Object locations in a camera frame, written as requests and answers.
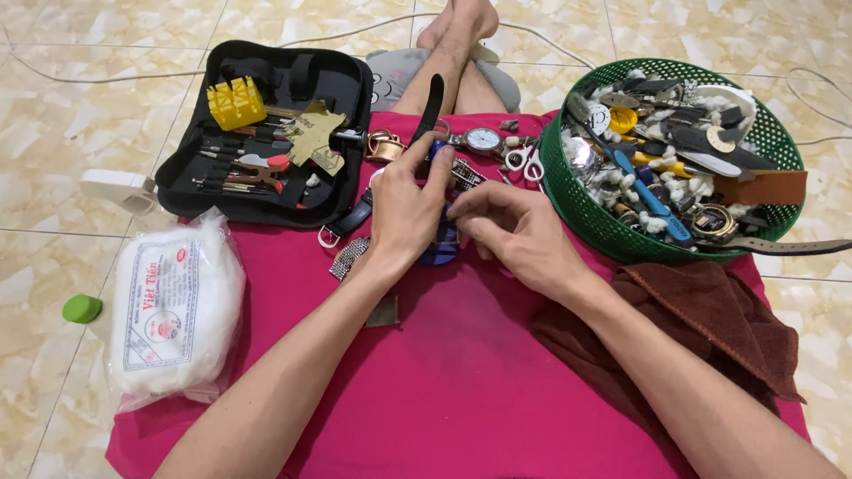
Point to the person's left hand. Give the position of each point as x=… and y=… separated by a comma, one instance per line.
x=399, y=213

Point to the person's right hand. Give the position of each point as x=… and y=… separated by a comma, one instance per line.
x=526, y=239

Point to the blue watch holder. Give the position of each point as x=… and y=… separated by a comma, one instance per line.
x=440, y=249

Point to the green plastic basket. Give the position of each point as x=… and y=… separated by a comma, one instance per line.
x=579, y=206

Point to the rose gold watch case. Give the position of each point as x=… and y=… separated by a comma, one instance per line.
x=384, y=148

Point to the small sandpaper piece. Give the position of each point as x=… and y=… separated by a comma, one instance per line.
x=383, y=311

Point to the silver watch with white dial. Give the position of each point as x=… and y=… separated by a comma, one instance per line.
x=482, y=140

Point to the tan sandpaper sheet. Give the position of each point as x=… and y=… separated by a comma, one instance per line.
x=313, y=136

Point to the small grey metal piece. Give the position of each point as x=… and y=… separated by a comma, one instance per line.
x=509, y=125

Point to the grey plush pillow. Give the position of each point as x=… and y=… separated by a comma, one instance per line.
x=393, y=76

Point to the pink cloth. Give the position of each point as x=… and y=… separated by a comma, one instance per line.
x=452, y=372

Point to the heap of watch parts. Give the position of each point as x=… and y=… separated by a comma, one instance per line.
x=665, y=133

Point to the person's legs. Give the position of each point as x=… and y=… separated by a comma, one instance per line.
x=459, y=46

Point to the row of small screwdrivers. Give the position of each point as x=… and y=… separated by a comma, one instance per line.
x=229, y=143

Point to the yellow watch holder block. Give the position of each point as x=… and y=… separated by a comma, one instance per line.
x=235, y=103

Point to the black tool kit case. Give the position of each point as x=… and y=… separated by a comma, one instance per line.
x=199, y=179

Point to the brown towel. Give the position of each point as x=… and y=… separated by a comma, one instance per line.
x=719, y=319

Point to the bag of white cotton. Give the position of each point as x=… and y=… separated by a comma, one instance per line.
x=176, y=312

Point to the white plastic clip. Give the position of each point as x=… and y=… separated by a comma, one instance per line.
x=116, y=188

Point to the green bottle cap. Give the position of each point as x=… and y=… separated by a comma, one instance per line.
x=82, y=309

